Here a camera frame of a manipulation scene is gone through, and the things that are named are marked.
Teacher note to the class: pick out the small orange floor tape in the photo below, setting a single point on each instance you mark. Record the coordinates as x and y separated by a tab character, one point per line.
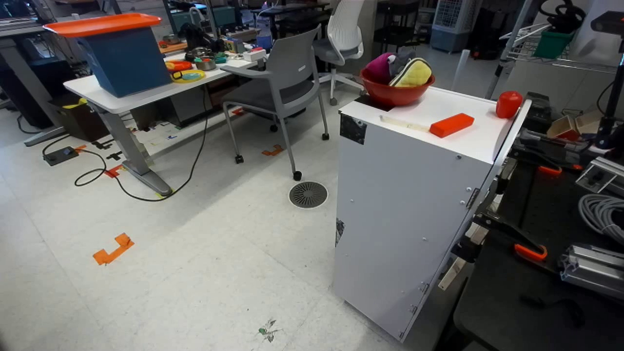
274	152

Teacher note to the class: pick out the orange bin lid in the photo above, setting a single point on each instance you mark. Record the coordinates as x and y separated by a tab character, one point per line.
104	25

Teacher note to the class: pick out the orange toy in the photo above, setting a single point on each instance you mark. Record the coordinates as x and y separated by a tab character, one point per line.
178	66

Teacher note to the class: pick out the black power adapter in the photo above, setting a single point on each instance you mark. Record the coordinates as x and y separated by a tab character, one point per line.
61	157

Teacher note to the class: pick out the magenta plush toy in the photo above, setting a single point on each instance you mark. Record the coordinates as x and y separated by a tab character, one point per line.
377	70

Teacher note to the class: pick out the black stand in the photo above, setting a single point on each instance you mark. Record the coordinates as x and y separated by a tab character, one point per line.
611	85

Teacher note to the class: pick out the gray plush doll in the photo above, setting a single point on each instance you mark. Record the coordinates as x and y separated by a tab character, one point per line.
400	62

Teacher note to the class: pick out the silver metal box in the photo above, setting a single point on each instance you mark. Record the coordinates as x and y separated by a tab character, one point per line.
601	177

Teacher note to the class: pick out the red bowl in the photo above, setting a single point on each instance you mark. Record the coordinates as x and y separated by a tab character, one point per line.
397	97

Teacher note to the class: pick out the green box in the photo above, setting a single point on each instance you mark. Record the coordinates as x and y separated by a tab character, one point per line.
554	44

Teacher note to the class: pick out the dark gray desk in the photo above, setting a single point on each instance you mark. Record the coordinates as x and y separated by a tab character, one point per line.
26	72

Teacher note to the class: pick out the round gray floor cover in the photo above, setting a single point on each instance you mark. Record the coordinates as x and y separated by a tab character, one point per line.
309	194

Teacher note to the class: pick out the white desk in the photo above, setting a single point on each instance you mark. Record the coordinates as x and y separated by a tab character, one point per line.
124	99

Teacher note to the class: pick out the gray office chair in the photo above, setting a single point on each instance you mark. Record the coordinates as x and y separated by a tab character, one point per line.
293	66

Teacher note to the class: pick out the white cabinet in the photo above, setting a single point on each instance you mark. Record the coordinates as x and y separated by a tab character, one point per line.
402	216

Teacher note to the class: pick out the yellow green toy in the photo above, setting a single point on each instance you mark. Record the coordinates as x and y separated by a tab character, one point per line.
192	75

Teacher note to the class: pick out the orange rectangular block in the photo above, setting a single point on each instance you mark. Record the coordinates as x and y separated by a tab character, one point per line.
451	126

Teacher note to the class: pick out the yellow brown-striped plush toy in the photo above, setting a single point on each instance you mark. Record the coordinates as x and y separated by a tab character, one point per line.
416	75

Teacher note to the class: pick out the white office chair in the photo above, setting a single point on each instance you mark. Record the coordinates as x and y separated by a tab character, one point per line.
344	33

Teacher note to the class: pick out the silver aluminium extrusion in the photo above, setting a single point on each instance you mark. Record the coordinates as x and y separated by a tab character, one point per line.
592	270

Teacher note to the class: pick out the orange bracket-shaped floor tape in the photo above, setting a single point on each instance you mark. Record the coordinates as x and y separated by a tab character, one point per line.
104	257

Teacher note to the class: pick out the blue storage bin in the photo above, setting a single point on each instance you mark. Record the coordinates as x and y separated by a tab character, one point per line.
127	62

